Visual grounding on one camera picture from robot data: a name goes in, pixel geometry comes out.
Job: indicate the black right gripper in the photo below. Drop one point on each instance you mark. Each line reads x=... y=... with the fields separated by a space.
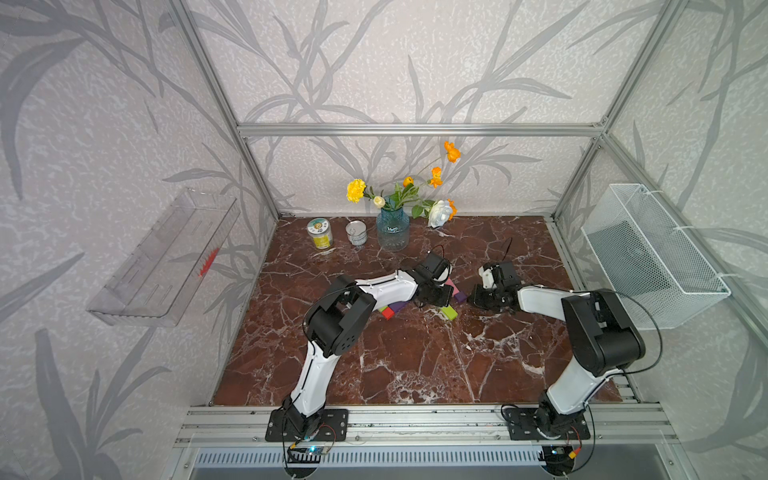
x=475 y=296

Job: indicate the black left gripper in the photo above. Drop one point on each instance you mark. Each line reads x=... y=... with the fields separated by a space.
x=447 y=298

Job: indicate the large purple block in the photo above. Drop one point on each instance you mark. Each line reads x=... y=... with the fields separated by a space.
x=398 y=306

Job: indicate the light pink block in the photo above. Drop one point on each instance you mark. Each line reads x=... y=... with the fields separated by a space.
x=454 y=287

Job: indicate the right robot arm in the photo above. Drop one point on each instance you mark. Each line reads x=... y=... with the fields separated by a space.
x=604 y=340

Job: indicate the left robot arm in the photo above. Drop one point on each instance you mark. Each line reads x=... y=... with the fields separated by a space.
x=334 y=323

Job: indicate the blue glass vase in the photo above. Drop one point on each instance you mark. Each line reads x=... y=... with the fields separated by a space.
x=393 y=229

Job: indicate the yellow orange flower bouquet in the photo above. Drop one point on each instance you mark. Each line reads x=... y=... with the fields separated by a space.
x=407 y=193

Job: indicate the white tin can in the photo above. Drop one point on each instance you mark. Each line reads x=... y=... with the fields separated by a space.
x=357 y=232

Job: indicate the yellow green tin can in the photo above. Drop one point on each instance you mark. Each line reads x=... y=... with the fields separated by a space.
x=320 y=232

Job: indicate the right circuit board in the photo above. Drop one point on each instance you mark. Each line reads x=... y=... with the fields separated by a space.
x=559 y=460

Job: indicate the circuit board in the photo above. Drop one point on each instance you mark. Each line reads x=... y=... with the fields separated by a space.
x=559 y=460
x=307 y=454

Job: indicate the left circuit board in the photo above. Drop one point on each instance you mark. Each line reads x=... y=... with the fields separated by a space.
x=307 y=454

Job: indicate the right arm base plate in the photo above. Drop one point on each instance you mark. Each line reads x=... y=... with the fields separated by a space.
x=543 y=423

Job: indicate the white wire mesh basket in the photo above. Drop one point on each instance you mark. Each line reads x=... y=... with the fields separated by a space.
x=662 y=278

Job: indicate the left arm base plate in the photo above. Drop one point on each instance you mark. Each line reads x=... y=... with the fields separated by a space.
x=289 y=425

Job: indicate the clear plastic wall shelf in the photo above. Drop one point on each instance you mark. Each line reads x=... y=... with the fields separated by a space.
x=157 y=282

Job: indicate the aluminium frame post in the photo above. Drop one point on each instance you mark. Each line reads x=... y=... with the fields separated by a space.
x=186 y=25

